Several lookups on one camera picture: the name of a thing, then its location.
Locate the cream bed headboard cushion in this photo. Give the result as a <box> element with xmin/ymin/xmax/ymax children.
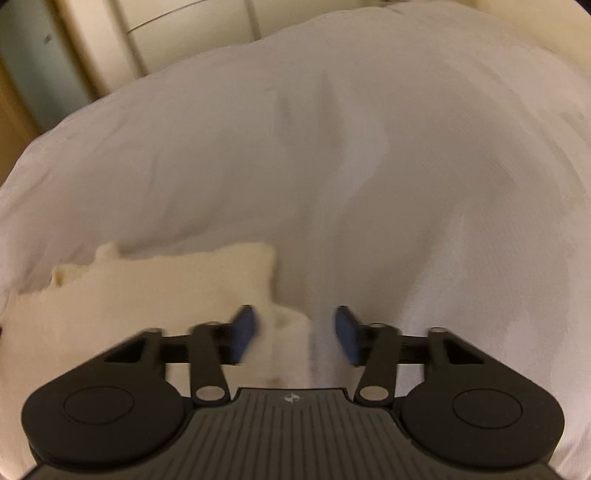
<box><xmin>474</xmin><ymin>0</ymin><xmax>591</xmax><ymax>71</ymax></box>

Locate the white sliding wardrobe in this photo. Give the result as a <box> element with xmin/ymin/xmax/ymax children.
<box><xmin>54</xmin><ymin>0</ymin><xmax>379</xmax><ymax>96</ymax></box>

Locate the lavender bed sheet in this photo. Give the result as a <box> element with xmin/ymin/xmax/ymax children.
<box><xmin>1</xmin><ymin>1</ymin><xmax>590</xmax><ymax>479</ymax></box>

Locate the cream knit striped sweater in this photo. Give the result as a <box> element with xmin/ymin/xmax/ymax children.
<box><xmin>1</xmin><ymin>243</ymin><xmax>311</xmax><ymax>402</ymax></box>

